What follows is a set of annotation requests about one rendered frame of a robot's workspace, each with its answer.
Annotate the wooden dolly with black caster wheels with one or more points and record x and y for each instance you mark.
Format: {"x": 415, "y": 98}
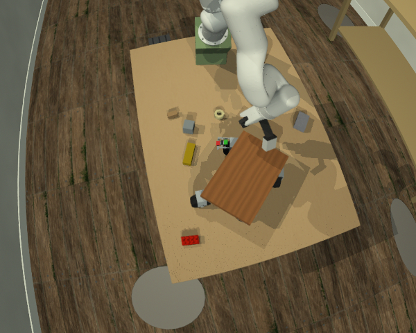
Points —
{"x": 244, "y": 179}

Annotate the beige roll of masking tape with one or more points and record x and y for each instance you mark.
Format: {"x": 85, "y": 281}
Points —
{"x": 219, "y": 117}

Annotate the yellow rectangular block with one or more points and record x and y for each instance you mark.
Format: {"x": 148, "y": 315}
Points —
{"x": 188, "y": 156}

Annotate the small brown block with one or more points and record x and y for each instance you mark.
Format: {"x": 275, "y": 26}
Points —
{"x": 172, "y": 114}

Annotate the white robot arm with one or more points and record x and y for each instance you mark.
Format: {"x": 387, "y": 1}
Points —
{"x": 242, "y": 17}

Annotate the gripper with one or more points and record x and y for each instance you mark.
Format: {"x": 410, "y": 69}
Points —
{"x": 250, "y": 116}

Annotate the red toy building brick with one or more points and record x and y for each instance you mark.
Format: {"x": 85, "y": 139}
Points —
{"x": 190, "y": 240}

